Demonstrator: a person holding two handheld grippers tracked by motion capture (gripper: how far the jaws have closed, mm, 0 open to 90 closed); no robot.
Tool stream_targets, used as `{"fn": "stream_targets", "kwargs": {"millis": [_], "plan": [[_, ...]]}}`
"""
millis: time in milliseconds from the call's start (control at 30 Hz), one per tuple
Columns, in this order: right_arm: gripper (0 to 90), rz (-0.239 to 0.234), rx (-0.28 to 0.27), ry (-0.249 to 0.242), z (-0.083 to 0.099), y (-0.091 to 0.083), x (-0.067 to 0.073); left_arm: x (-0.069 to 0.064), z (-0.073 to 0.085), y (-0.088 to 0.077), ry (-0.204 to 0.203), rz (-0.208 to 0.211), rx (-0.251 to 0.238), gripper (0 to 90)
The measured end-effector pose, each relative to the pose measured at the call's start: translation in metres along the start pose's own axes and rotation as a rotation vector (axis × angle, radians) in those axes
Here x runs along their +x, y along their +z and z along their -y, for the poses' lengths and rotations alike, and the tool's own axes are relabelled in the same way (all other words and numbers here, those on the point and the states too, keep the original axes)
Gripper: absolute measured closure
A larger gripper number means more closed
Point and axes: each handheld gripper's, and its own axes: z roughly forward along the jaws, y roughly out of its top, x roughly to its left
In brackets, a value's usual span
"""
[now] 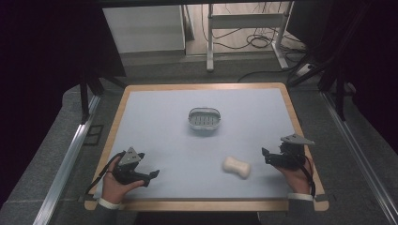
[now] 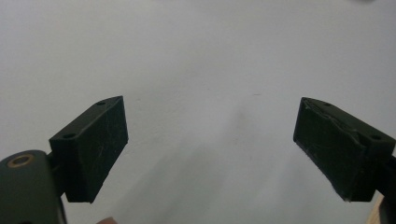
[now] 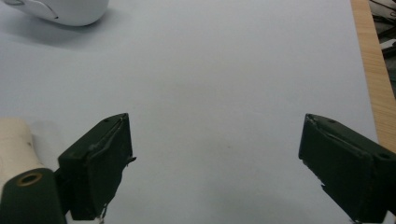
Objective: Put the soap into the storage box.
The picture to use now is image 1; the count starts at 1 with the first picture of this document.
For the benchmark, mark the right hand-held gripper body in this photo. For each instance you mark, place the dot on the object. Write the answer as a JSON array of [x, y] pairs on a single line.
[[291, 153]]

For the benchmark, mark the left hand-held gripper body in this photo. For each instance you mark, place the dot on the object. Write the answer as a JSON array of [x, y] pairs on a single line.
[[126, 170]]

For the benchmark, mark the person's left hand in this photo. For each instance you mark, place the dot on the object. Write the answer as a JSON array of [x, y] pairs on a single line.
[[114, 187]]

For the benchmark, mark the person's right hand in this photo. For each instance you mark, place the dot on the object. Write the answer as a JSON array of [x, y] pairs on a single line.
[[297, 181]]

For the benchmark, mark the cream soap bar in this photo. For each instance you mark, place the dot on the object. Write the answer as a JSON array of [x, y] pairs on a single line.
[[236, 167]]

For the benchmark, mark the light blue table mat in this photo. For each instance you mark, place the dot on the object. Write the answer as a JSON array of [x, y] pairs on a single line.
[[194, 156]]

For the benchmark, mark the grey soap dish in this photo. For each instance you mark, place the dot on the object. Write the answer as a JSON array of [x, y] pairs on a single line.
[[204, 118]]

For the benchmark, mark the black metal stand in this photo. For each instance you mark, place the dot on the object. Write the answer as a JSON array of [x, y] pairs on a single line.
[[84, 100], [339, 90]]

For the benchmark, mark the white power strip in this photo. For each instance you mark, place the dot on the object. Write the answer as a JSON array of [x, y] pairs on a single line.
[[305, 69]]

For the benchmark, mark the dark curtain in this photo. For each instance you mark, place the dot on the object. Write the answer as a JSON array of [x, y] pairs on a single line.
[[47, 62], [372, 62]]

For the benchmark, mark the white cabinet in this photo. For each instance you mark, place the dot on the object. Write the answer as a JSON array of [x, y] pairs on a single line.
[[144, 29]]

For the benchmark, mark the aluminium rail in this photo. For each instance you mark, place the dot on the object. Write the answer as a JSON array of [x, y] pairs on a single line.
[[65, 165], [363, 162]]

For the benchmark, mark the white metal desk frame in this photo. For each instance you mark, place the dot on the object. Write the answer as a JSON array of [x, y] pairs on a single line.
[[244, 20]]

